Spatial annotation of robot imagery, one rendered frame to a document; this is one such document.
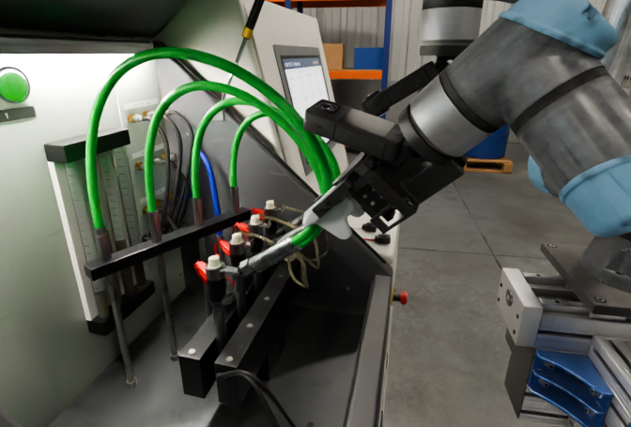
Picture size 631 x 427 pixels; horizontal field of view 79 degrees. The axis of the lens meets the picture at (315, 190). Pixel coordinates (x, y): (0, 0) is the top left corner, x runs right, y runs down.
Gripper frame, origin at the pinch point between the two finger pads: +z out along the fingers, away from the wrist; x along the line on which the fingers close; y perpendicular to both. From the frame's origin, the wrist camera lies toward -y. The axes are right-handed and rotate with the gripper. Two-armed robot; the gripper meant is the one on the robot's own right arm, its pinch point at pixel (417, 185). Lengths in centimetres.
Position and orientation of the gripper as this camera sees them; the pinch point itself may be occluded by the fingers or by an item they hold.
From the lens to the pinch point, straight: 60.4
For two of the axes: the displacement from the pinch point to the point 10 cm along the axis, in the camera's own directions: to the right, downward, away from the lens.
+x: 2.5, -3.3, 9.1
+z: 0.0, 9.4, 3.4
